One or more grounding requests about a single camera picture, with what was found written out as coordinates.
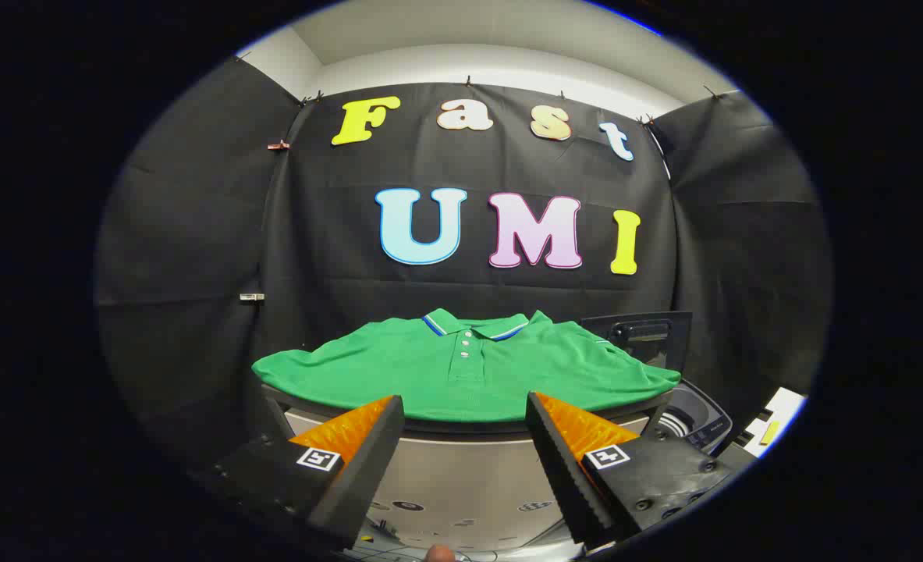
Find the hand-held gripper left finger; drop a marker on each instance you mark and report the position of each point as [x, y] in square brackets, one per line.
[367, 460]

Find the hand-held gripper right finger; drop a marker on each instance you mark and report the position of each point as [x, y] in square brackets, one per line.
[562, 460]

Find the green polo shirt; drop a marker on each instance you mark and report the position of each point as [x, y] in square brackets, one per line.
[399, 367]

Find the grey washing machine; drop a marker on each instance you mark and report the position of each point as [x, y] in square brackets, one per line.
[695, 417]

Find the grey table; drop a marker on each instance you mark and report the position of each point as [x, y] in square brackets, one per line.
[461, 468]

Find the black backdrop cloth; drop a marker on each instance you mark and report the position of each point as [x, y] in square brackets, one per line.
[461, 297]

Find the white object with yellow strip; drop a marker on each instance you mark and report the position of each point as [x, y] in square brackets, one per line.
[781, 410]

